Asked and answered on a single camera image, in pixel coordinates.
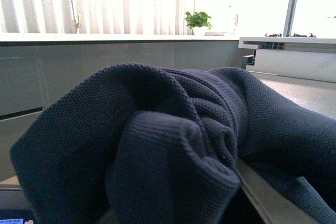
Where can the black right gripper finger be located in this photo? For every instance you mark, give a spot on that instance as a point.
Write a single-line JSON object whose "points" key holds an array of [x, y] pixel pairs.
{"points": [[271, 206]]}

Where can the dark navy knit garment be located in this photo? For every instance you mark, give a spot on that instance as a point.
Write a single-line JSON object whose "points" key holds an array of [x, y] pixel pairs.
{"points": [[139, 144]]}

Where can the black gas stove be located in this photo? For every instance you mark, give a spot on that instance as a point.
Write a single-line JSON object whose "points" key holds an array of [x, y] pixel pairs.
{"points": [[310, 35]]}

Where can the green potted plant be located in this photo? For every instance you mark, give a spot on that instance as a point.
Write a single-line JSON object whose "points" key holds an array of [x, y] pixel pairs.
{"points": [[198, 22]]}

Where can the chrome kitchen faucet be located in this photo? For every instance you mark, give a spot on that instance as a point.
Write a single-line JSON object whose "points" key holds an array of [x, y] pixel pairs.
{"points": [[76, 16]]}

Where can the grey kitchen counter cabinet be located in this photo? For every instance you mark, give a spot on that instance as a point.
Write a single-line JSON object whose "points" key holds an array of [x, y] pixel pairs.
{"points": [[37, 69]]}

